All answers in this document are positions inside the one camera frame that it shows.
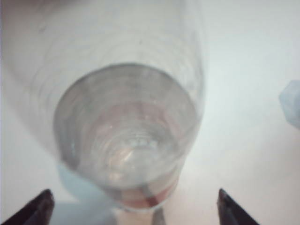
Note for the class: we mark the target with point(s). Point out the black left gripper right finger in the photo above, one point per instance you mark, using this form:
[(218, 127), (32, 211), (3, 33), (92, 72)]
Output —
[(230, 211)]

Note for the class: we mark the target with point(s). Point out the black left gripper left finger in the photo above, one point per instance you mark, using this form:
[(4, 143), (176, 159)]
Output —
[(32, 211)]

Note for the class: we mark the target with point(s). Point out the clear water bottle red label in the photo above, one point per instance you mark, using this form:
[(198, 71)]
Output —
[(126, 131)]

